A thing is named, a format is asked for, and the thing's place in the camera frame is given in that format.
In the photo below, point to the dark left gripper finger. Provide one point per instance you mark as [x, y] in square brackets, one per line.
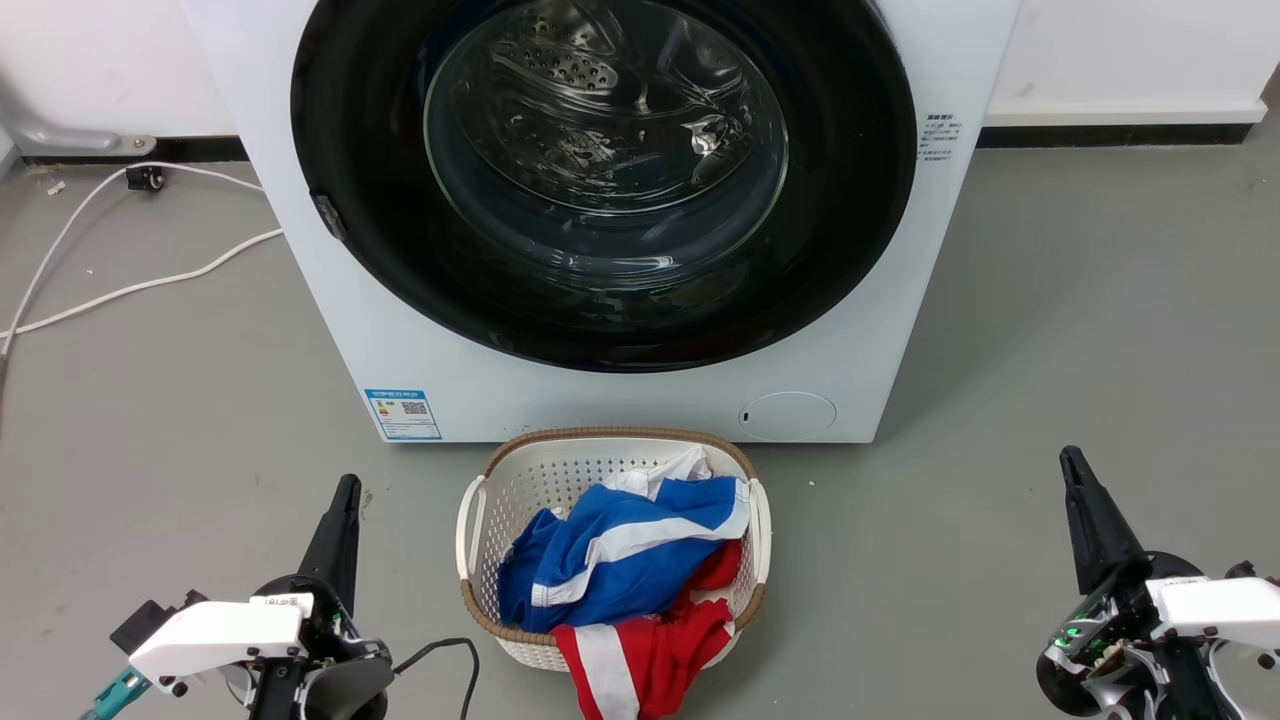
[326, 548]
[349, 560]

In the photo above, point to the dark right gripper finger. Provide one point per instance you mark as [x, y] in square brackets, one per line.
[1085, 520]
[1122, 548]

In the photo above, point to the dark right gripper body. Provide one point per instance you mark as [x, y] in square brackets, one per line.
[1110, 650]

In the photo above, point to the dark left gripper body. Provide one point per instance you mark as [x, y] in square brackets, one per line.
[335, 660]

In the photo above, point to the black round glass washer door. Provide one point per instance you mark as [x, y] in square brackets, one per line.
[400, 220]

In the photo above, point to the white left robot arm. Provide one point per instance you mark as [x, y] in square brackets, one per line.
[215, 635]

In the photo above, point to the white front-load washing machine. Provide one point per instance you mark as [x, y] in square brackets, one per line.
[880, 300]

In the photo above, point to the blue energy label sticker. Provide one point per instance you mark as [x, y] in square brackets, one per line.
[403, 413]

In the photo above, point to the white plastic laundry basket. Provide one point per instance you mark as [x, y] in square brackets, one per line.
[520, 490]

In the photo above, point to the blue white striped garment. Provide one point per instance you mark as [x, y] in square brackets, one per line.
[620, 560]

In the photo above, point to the red white striped garment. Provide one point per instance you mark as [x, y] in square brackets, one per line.
[650, 650]

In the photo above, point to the round white filter cover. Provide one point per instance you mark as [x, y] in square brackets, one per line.
[788, 415]

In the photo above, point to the stainless steel perforated drum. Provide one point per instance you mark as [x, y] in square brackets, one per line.
[610, 110]

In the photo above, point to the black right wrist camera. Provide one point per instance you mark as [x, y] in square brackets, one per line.
[1248, 572]

